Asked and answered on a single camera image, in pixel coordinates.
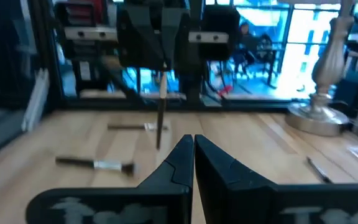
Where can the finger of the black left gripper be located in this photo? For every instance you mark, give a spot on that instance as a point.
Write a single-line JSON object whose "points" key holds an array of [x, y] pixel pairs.
{"points": [[141, 40], [176, 34]]}

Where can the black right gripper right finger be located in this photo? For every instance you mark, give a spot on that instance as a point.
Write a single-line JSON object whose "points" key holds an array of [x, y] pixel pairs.
{"points": [[244, 202]]}

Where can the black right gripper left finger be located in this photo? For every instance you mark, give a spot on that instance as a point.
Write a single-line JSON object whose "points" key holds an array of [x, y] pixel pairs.
{"points": [[166, 202]]}

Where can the person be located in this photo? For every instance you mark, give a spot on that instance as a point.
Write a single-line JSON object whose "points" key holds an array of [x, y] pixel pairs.
{"points": [[244, 40]]}

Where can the table lamp white shade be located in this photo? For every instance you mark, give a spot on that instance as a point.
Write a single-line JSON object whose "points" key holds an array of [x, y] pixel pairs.
{"points": [[328, 68]]}

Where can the black box blue light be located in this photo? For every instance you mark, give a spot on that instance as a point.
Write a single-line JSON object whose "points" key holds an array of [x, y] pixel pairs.
{"points": [[353, 90]]}

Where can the silver aluminium frame bar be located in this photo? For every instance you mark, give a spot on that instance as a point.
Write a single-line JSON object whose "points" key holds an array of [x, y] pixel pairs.
{"points": [[36, 99]]}

